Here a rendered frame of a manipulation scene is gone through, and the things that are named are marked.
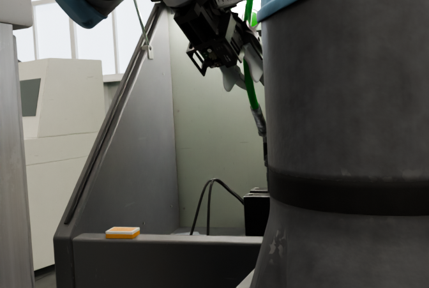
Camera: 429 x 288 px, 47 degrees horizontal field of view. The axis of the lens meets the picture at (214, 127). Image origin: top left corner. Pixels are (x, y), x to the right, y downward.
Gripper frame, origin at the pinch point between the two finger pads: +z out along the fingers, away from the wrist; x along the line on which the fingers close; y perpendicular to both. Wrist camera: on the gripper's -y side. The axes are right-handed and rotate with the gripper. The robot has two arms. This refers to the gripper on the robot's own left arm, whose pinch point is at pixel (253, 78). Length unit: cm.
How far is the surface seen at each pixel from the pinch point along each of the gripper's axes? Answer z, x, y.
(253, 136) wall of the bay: 34.2, -21.0, -22.9
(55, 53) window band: 142, -403, -380
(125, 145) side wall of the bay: 6.9, -35.3, -1.0
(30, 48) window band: 126, -440, -389
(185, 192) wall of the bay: 38, -43, -13
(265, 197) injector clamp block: 22.3, -8.1, 7.8
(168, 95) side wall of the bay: 17, -39, -29
